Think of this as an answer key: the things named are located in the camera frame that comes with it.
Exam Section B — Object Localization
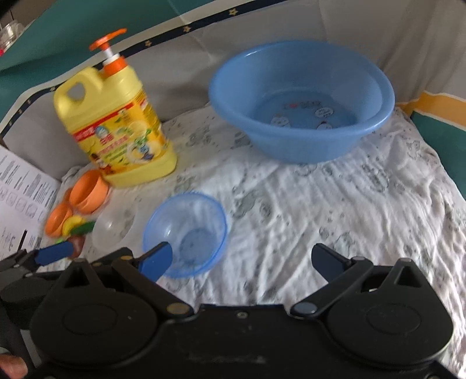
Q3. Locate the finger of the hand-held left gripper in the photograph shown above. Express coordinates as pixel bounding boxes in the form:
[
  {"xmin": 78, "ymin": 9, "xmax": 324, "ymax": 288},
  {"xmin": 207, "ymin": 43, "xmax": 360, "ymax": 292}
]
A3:
[
  {"xmin": 87, "ymin": 247, "xmax": 135, "ymax": 268},
  {"xmin": 7, "ymin": 241, "xmax": 76, "ymax": 278}
]

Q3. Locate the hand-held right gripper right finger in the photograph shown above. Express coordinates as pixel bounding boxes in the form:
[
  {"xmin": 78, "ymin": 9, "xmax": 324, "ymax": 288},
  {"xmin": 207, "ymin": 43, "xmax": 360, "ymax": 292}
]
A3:
[{"xmin": 290, "ymin": 243, "xmax": 428, "ymax": 317}]

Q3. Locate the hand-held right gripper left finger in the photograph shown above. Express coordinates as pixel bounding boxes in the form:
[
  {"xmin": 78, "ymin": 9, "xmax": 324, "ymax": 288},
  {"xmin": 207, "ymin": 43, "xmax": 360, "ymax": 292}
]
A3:
[{"xmin": 60, "ymin": 241, "xmax": 193, "ymax": 317}]

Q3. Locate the blue translucent bowl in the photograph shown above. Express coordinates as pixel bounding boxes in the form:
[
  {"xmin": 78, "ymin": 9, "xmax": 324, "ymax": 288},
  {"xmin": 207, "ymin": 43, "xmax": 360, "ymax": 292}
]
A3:
[{"xmin": 142, "ymin": 193, "xmax": 228, "ymax": 279}]

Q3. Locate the person's left hand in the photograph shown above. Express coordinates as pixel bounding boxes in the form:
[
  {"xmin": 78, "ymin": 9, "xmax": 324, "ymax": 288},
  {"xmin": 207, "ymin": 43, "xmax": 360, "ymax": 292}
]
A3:
[{"xmin": 0, "ymin": 355, "xmax": 29, "ymax": 378}]

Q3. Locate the clear plastic bowl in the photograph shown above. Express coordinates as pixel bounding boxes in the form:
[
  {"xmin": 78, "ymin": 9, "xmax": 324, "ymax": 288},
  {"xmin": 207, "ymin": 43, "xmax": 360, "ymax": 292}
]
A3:
[{"xmin": 92, "ymin": 209, "xmax": 136, "ymax": 250}]

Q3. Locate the small orange dish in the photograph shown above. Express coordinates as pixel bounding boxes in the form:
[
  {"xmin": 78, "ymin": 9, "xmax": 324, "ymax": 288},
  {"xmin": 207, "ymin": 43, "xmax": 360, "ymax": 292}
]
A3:
[{"xmin": 45, "ymin": 202, "xmax": 73, "ymax": 237}]

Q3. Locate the yellow toy banana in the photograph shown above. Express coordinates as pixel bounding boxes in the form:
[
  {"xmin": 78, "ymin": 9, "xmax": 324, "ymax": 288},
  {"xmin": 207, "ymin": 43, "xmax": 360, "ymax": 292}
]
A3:
[{"xmin": 63, "ymin": 216, "xmax": 84, "ymax": 235}]

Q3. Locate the white printed blanket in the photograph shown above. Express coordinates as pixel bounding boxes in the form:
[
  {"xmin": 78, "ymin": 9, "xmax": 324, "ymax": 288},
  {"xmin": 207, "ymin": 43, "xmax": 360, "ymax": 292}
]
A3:
[{"xmin": 36, "ymin": 106, "xmax": 466, "ymax": 379}]

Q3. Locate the white printed paper sheet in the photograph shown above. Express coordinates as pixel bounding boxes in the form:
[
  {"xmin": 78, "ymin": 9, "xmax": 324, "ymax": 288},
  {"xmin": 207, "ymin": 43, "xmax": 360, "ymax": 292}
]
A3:
[{"xmin": 0, "ymin": 146, "xmax": 61, "ymax": 261}]

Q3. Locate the yellow detergent pump bottle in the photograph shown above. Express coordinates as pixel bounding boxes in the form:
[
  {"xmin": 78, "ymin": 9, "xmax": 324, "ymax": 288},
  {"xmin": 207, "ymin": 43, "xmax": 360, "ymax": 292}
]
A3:
[{"xmin": 54, "ymin": 29, "xmax": 178, "ymax": 188}]

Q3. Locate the blue plastic basin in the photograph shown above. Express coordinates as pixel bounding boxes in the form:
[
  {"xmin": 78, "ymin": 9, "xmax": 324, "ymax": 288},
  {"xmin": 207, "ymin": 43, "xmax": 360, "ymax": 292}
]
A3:
[{"xmin": 209, "ymin": 41, "xmax": 396, "ymax": 164}]

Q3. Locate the clear glass jar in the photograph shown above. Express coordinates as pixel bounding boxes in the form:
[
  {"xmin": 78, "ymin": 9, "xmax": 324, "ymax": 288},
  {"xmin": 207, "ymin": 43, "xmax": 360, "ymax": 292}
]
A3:
[{"xmin": 0, "ymin": 22, "xmax": 20, "ymax": 52}]

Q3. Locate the teal and grey star sheet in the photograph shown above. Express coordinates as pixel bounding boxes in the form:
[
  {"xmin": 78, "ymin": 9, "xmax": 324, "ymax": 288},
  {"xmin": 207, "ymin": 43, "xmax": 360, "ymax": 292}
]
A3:
[{"xmin": 0, "ymin": 0, "xmax": 466, "ymax": 183}]

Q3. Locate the orange bowl with handles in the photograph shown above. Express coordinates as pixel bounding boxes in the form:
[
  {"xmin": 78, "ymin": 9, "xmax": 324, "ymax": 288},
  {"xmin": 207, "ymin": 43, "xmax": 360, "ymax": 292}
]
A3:
[{"xmin": 69, "ymin": 169, "xmax": 111, "ymax": 214}]

